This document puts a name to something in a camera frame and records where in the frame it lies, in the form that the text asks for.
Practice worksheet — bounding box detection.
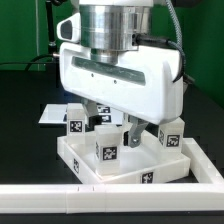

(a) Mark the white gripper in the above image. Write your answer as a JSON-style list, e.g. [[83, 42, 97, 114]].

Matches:
[[60, 43, 183, 148]]

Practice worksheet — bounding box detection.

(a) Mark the white square table top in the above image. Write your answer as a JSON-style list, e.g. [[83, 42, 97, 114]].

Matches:
[[57, 126, 190, 184]]

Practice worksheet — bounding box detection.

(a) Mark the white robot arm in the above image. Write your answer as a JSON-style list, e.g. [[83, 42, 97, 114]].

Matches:
[[50, 0, 193, 147]]

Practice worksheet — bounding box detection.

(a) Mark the white base tag plate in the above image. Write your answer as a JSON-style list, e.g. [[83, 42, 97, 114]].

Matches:
[[39, 104, 123, 125]]

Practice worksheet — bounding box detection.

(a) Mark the white L-shaped obstacle fence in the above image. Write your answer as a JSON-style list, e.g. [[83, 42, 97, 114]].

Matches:
[[0, 138, 224, 214]]

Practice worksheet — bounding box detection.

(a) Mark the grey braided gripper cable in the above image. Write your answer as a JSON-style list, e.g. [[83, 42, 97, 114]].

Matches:
[[132, 0, 198, 85]]

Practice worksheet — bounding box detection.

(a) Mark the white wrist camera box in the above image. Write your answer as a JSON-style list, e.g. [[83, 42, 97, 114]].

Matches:
[[57, 13, 81, 43]]

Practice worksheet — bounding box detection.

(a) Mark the black cable with connector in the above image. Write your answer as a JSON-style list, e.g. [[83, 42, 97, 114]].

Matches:
[[0, 0, 68, 72]]

